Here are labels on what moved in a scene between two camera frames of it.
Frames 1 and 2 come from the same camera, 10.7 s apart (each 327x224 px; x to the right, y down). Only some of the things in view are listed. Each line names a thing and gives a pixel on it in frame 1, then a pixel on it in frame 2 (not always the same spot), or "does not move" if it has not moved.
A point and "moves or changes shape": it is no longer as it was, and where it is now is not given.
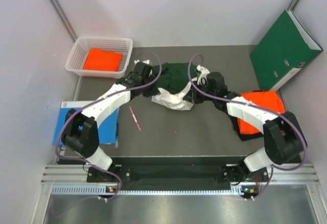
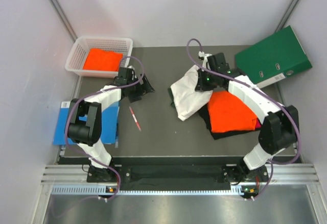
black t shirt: x=247 y=136 to x=204 y=113
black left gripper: x=154 y=91 to x=142 y=89
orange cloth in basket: x=101 y=59 does not move
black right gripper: x=192 y=97 to x=202 y=86
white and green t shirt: x=173 y=80 moves or changes shape
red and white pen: x=135 y=119 does not move
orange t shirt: x=269 y=100 moves or changes shape
